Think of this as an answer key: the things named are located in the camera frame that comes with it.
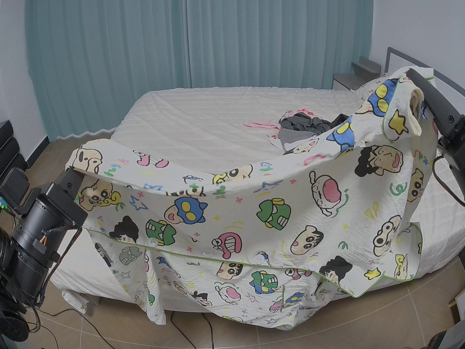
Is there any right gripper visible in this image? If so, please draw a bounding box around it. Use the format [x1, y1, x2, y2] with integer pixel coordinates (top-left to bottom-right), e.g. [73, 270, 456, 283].
[405, 68, 465, 174]

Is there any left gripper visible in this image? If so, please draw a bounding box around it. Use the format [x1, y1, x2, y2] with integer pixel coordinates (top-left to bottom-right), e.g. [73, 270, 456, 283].
[0, 168, 88, 304]

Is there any white printed pyjama top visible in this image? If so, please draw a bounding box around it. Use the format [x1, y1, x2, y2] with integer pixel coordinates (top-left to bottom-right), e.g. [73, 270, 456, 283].
[62, 67, 442, 332]

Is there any white printed pillow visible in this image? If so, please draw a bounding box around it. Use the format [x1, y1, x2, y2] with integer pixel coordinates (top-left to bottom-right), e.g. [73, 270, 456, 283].
[356, 72, 400, 103]

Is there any dark chest of drawers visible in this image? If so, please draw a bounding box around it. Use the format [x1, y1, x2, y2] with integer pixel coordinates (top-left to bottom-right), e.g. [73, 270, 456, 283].
[0, 120, 28, 195]

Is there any grey bedside table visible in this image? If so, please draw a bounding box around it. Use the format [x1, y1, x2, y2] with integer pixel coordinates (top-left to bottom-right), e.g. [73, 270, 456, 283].
[332, 56, 380, 92]

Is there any black garment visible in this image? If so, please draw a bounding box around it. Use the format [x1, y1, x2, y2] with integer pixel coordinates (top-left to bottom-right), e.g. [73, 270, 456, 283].
[329, 113, 355, 128]

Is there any dark grey garment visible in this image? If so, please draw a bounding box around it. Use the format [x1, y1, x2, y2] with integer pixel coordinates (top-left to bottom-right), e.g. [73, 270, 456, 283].
[278, 113, 333, 135]

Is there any blue-green curtain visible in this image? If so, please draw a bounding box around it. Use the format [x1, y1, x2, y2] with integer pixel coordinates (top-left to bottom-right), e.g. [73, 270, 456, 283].
[25, 0, 191, 139]
[183, 0, 375, 90]

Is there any bed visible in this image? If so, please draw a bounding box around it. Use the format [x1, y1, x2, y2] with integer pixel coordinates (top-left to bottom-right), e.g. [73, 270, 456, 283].
[49, 47, 465, 315]

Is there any pink garment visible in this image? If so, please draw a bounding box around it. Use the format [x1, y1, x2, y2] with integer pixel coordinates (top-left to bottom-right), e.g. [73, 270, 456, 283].
[243, 108, 317, 128]

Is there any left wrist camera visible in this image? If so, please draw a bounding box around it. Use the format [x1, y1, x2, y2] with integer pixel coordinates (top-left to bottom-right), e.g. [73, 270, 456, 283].
[0, 167, 31, 217]

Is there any black cable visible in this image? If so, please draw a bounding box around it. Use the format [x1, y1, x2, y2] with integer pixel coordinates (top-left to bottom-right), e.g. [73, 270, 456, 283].
[201, 312, 216, 349]
[432, 154, 465, 208]
[170, 311, 199, 349]

